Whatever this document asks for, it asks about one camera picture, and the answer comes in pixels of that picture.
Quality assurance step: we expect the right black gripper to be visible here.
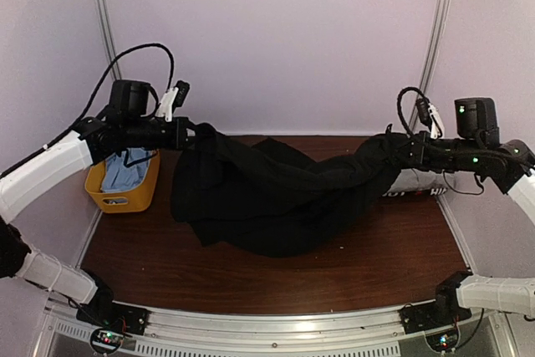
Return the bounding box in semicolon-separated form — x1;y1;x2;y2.
391;130;482;173

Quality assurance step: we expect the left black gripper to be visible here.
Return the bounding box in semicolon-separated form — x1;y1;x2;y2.
123;115;206;150

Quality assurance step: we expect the grey shirt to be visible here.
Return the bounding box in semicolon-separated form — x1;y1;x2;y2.
388;169;455;196

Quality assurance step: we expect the yellow plastic basket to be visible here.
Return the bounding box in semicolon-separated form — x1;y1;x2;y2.
84;150;161;214

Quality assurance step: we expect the black long sleeve shirt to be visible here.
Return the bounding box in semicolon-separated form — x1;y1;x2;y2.
170;123;410;258

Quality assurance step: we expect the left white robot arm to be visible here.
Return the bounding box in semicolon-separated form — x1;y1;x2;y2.
1;80;193;327

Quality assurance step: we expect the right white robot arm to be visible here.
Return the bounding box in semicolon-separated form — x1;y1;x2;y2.
406;96;534;325

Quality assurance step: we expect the light blue shirt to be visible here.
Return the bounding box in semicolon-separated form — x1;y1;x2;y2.
100;148;155;193

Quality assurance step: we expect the black printed folded shirt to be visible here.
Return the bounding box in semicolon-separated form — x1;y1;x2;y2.
382;187;448;198

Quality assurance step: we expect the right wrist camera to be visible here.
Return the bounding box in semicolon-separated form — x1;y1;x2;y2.
416;98;445;140

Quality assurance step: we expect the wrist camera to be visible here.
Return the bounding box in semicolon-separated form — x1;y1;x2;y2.
416;98;445;140
155;80;191;122

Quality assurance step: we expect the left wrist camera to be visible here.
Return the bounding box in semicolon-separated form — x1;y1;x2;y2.
155;80;191;122

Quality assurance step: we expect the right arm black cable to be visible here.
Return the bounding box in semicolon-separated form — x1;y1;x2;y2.
395;86;486;196

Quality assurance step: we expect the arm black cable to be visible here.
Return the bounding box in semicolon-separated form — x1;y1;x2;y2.
79;42;176;124
395;86;486;196

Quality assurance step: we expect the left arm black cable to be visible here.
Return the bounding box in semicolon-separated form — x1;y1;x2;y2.
79;42;176;124

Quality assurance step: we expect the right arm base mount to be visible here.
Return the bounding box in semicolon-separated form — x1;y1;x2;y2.
399;272;472;354

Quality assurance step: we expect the left aluminium frame post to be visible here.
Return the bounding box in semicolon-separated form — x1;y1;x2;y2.
94;0;116;63

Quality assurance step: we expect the aluminium frame post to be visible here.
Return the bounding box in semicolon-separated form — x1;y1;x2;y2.
413;0;456;101
94;0;116;63

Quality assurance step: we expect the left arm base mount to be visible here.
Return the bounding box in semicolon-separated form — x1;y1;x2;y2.
67;270;149;356

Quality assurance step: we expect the right aluminium frame post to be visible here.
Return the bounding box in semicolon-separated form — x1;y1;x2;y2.
413;0;456;101

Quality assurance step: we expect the front aluminium rail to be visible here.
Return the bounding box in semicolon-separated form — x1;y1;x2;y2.
30;296;521;356

